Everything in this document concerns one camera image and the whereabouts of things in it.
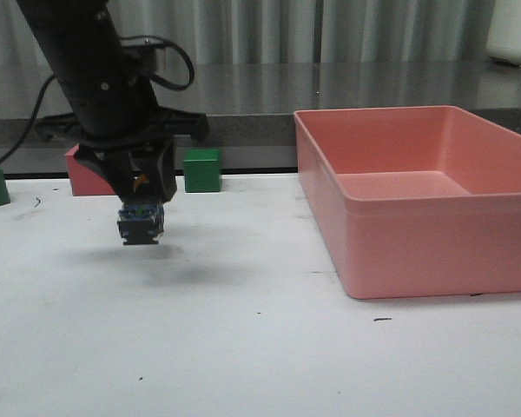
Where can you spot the right green cube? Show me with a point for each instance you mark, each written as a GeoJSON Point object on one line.
{"type": "Point", "coordinates": [202, 170]}

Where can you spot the grey stone counter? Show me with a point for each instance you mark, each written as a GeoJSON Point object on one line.
{"type": "Point", "coordinates": [250, 106]}

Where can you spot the yellow push button switch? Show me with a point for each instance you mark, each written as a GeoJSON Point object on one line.
{"type": "Point", "coordinates": [141, 217]}

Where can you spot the far pink cube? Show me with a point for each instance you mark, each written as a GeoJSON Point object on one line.
{"type": "Point", "coordinates": [83, 181]}

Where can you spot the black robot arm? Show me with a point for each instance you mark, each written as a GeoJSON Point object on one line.
{"type": "Point", "coordinates": [79, 41]}

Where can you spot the pink plastic bin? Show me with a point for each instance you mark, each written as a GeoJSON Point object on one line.
{"type": "Point", "coordinates": [414, 201]}

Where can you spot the grey pleated curtain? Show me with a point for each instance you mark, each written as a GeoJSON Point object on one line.
{"type": "Point", "coordinates": [265, 32]}

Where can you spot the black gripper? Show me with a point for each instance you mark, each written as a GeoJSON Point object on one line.
{"type": "Point", "coordinates": [114, 116]}

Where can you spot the white appliance on counter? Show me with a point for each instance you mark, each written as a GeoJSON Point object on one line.
{"type": "Point", "coordinates": [504, 34]}

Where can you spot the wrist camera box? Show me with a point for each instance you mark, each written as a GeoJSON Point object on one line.
{"type": "Point", "coordinates": [145, 52]}

